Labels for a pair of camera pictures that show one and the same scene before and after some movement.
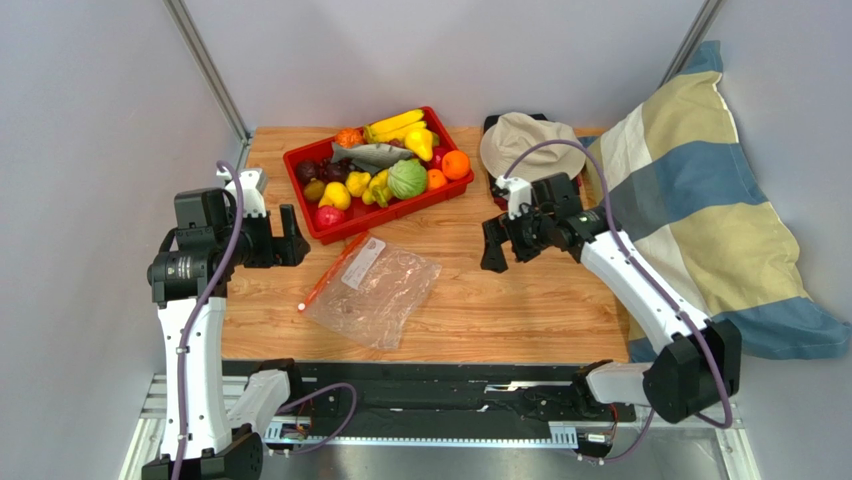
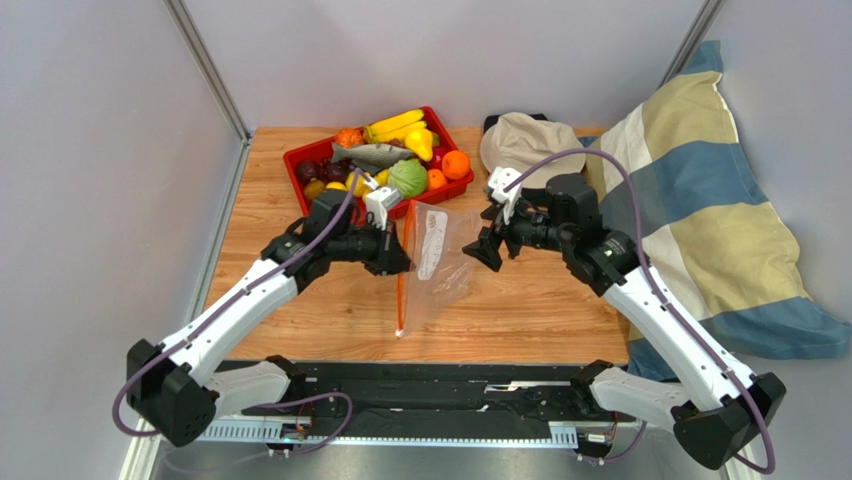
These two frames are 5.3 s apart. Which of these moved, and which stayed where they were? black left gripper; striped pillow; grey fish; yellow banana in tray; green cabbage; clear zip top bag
Moved: clear zip top bag; black left gripper
Stayed: striped pillow; green cabbage; grey fish; yellow banana in tray
